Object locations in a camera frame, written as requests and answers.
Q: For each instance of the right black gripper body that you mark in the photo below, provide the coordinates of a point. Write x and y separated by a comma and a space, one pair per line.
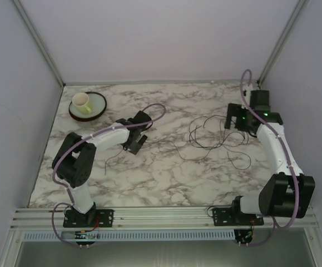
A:
235, 110

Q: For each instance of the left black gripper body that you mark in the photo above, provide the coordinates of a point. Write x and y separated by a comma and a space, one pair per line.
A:
134, 146

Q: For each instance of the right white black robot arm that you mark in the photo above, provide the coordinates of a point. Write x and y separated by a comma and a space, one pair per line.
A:
288, 192

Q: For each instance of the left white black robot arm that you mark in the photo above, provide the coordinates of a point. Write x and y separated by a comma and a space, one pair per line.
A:
74, 161

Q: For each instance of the white plate with dark rim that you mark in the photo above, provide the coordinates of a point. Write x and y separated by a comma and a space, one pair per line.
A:
98, 104

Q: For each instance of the yellow-green mug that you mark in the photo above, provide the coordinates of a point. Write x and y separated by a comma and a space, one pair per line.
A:
81, 102

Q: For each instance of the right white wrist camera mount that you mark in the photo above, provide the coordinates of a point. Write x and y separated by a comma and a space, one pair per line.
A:
247, 89

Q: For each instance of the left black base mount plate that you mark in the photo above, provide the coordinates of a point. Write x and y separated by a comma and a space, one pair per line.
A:
74, 219

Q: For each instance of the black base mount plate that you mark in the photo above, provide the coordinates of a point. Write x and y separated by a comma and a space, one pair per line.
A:
74, 219
225, 216

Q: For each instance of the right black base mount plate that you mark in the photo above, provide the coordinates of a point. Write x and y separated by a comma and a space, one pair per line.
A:
225, 216

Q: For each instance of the blue slotted cable duct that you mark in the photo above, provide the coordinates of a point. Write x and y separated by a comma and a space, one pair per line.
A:
131, 235

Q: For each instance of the right aluminium frame post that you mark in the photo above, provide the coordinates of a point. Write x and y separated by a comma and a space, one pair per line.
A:
280, 43

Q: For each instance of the aluminium frame post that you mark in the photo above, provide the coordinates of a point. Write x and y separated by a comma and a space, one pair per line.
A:
38, 41
280, 43

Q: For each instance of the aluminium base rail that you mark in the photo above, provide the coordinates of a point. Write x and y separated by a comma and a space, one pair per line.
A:
124, 218

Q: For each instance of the left aluminium frame post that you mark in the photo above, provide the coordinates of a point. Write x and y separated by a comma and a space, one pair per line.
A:
38, 41

